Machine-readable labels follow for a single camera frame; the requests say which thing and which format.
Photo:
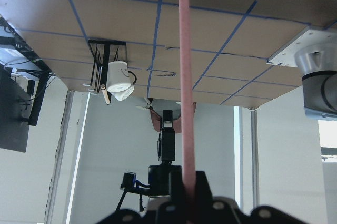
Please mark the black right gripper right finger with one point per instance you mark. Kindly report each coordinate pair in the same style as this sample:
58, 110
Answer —
211, 209

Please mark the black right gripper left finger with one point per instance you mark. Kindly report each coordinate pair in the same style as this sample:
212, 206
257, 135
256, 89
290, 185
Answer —
173, 210

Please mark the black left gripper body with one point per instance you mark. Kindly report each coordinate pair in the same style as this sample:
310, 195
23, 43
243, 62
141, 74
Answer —
158, 179

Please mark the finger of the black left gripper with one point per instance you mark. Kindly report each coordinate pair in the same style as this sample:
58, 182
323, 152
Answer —
166, 140

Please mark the pink chopstick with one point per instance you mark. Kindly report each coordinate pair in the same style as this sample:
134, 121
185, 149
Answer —
187, 108

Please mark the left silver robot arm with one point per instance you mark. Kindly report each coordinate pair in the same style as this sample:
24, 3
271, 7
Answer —
318, 65

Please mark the white cup on rack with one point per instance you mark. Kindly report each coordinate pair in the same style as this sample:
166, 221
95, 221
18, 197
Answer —
118, 78
122, 95

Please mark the black monitor on stand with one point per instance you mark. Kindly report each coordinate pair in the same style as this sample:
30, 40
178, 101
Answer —
24, 78

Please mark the black wire cup rack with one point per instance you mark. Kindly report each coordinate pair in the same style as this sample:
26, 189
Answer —
100, 50

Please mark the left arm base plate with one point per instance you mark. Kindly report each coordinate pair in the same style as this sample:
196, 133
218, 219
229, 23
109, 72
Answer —
311, 35

